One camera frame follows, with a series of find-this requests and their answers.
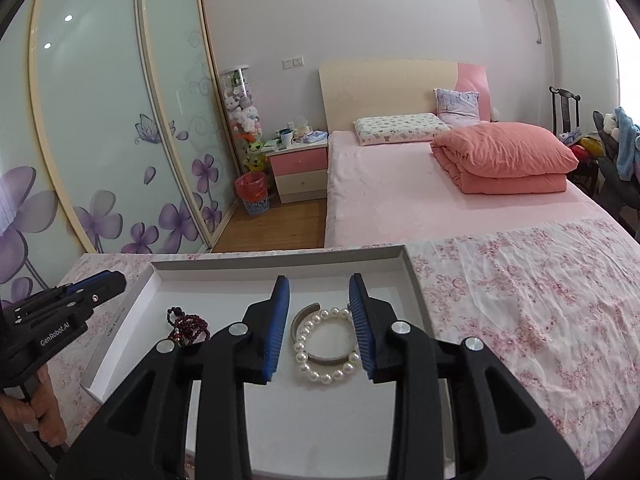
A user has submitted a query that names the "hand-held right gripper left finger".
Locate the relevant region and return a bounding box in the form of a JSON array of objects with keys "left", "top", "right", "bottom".
[{"left": 55, "top": 275, "right": 291, "bottom": 480}]

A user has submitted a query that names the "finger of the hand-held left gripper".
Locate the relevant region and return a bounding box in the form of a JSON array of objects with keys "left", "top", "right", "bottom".
[{"left": 10, "top": 270, "right": 127, "bottom": 327}]

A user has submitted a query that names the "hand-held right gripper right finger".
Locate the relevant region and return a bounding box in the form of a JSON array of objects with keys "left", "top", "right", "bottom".
[{"left": 347, "top": 273, "right": 586, "bottom": 480}]

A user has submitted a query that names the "silver bangle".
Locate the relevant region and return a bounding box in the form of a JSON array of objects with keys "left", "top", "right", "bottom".
[{"left": 290, "top": 302, "right": 361, "bottom": 367}]

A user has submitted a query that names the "white pearl bracelet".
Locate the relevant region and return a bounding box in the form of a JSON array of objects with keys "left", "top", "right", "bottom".
[{"left": 294, "top": 307, "right": 362, "bottom": 387}]

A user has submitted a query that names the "white cardboard tray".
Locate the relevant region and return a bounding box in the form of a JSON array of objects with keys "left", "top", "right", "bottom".
[{"left": 80, "top": 243, "right": 456, "bottom": 480}]

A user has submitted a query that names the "person's left hand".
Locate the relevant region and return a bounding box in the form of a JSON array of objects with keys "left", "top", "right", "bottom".
[{"left": 0, "top": 365, "right": 68, "bottom": 456}]

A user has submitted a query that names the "bed with pink sheet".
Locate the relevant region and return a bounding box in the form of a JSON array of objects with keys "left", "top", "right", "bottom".
[{"left": 324, "top": 130, "right": 621, "bottom": 251}]

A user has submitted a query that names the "pink and cream nightstand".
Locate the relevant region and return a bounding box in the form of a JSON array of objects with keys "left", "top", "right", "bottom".
[{"left": 264, "top": 137, "right": 330, "bottom": 205}]

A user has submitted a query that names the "pink floral cloth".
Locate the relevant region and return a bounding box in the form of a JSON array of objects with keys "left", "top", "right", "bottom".
[{"left": 50, "top": 217, "right": 640, "bottom": 480}]

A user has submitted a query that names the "floral glass sliding wardrobe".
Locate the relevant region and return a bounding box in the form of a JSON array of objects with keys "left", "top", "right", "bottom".
[{"left": 0, "top": 0, "right": 241, "bottom": 311}]

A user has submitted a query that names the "patterned white pillow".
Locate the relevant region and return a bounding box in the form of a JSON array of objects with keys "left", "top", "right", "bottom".
[{"left": 352, "top": 113, "right": 451, "bottom": 147}]

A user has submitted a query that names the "plush toy display tube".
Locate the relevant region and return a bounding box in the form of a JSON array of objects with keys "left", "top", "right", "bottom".
[{"left": 220, "top": 65, "right": 268, "bottom": 176}]

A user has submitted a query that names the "folded coral quilt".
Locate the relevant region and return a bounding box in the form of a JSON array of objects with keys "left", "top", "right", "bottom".
[{"left": 431, "top": 122, "right": 580, "bottom": 195}]

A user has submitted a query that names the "cream and pink headboard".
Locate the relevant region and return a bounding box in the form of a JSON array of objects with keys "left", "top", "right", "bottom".
[{"left": 318, "top": 59, "right": 491, "bottom": 133}]

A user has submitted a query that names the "purple floral cushion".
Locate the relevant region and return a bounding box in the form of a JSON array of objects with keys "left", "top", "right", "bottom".
[{"left": 434, "top": 88, "right": 483, "bottom": 128}]

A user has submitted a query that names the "grey office chair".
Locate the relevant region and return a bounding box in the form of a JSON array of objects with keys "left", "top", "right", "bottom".
[{"left": 592, "top": 110, "right": 640, "bottom": 241}]

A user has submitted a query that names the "colourful toys pile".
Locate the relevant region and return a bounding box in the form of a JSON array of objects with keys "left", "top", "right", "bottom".
[{"left": 570, "top": 132, "right": 606, "bottom": 161}]

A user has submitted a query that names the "dark wooden chair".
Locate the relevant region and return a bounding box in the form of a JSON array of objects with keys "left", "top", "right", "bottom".
[{"left": 549, "top": 86, "right": 601, "bottom": 196}]

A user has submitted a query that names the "light blue garment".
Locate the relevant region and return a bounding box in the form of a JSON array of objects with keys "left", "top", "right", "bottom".
[{"left": 612, "top": 106, "right": 640, "bottom": 181}]

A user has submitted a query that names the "air conditioner pipe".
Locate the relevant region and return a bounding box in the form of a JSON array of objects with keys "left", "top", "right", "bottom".
[{"left": 530, "top": 0, "right": 551, "bottom": 46}]

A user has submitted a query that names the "dark red bead bracelet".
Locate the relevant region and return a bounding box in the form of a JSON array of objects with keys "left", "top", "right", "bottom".
[{"left": 166, "top": 306, "right": 213, "bottom": 346}]

